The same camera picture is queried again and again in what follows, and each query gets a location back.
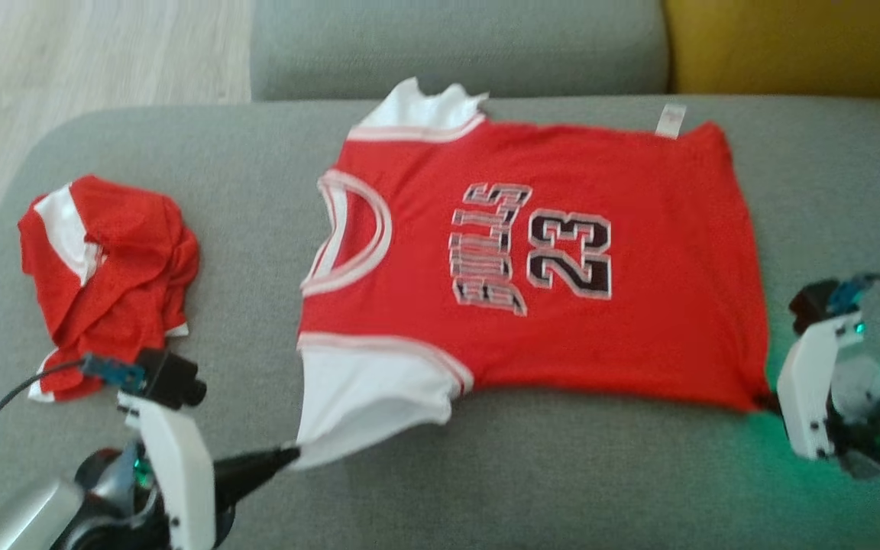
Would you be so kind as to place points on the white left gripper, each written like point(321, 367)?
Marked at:
point(180, 473)

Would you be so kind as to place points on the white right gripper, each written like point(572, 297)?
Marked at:
point(807, 389)

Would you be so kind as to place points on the red basketball jersey number 23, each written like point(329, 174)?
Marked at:
point(600, 336)

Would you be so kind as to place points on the red white mesh shorts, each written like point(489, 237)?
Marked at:
point(127, 260)

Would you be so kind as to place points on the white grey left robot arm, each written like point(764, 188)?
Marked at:
point(24, 516)

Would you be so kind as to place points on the grey sofa seat cushion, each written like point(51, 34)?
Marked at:
point(486, 496)

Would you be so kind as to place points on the yellow pillow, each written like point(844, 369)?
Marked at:
point(791, 46)

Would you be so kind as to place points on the grey sofa back cushion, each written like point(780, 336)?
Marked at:
point(455, 46)

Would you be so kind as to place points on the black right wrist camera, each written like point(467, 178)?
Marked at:
point(813, 305)

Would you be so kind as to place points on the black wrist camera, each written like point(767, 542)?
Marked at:
point(171, 378)
point(813, 305)

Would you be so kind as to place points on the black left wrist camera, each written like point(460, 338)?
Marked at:
point(171, 378)

